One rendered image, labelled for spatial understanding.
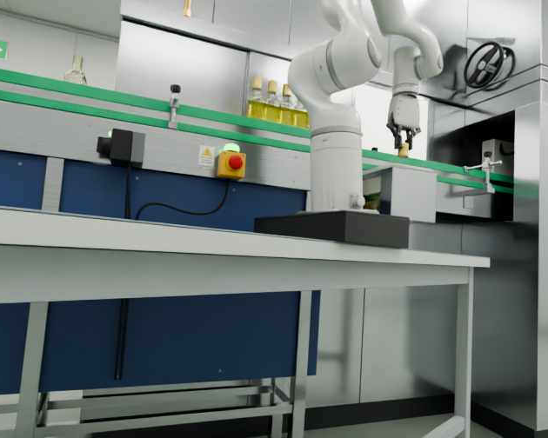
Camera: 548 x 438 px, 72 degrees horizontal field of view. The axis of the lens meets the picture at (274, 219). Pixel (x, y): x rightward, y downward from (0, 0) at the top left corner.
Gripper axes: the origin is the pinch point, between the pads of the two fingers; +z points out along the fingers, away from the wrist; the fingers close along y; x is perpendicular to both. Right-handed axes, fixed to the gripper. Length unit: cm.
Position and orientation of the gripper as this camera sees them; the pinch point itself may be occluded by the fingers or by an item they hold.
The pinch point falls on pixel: (403, 143)
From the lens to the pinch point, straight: 133.1
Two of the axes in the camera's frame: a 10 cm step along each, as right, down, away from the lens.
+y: -9.4, -0.9, -3.4
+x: 3.5, -0.5, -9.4
